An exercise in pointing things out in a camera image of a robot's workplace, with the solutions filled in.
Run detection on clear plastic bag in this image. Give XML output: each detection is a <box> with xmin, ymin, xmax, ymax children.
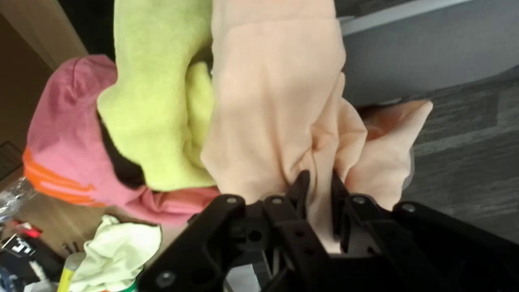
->
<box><xmin>0</xmin><ymin>175</ymin><xmax>39</xmax><ymax>224</ymax></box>

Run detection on green towel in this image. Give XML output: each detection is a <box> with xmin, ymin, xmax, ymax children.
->
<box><xmin>96</xmin><ymin>0</ymin><xmax>219</xmax><ymax>193</ymax></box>

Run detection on pink shirt with orange stripes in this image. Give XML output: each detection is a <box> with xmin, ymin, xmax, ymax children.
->
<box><xmin>21</xmin><ymin>52</ymin><xmax>224</xmax><ymax>229</ymax></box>

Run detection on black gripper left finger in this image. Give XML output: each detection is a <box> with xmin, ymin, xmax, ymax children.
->
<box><xmin>284</xmin><ymin>169</ymin><xmax>313</xmax><ymax>218</ymax></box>

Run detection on white and green cloth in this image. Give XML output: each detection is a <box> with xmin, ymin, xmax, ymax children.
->
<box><xmin>68</xmin><ymin>213</ymin><xmax>166</xmax><ymax>292</ymax></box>

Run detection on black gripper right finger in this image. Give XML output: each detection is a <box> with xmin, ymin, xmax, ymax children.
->
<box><xmin>329</xmin><ymin>169</ymin><xmax>354</xmax><ymax>219</ymax></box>

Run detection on peach shirt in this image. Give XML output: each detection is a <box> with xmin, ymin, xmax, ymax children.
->
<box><xmin>200</xmin><ymin>0</ymin><xmax>436</xmax><ymax>256</ymax></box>

